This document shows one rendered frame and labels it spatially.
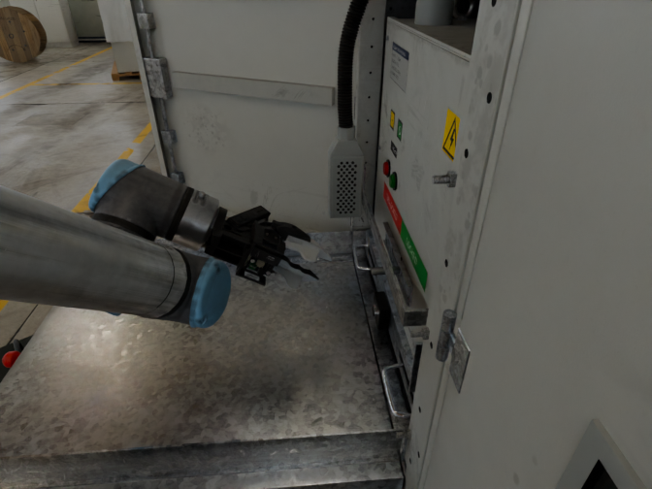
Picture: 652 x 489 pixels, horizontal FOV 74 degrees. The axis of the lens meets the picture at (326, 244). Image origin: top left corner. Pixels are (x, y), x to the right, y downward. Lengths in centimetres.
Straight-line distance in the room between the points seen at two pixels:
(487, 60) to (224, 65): 91
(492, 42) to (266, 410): 63
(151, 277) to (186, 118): 88
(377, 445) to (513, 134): 53
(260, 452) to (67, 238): 42
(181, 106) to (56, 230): 95
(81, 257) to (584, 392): 37
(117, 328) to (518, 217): 86
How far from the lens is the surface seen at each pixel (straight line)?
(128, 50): 791
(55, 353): 100
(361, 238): 110
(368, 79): 98
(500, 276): 28
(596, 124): 21
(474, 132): 37
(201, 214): 68
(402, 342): 78
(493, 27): 36
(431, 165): 61
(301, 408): 78
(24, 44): 1029
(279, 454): 70
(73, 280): 42
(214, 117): 126
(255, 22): 113
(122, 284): 46
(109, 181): 68
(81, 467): 76
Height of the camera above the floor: 147
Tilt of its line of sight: 32 degrees down
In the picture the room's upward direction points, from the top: straight up
